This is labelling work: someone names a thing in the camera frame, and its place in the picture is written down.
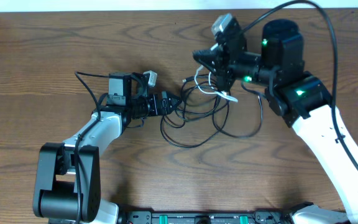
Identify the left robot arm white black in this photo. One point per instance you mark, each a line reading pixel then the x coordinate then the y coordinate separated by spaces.
pixel 68 182

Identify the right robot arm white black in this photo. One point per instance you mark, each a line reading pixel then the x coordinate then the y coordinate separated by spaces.
pixel 297 96

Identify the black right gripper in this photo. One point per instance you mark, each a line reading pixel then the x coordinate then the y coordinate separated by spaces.
pixel 219 61

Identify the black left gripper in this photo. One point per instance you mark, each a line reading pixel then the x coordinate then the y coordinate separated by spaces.
pixel 165 101

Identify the black base rail green clamps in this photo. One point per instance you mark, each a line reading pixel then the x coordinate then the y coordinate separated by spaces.
pixel 147 217

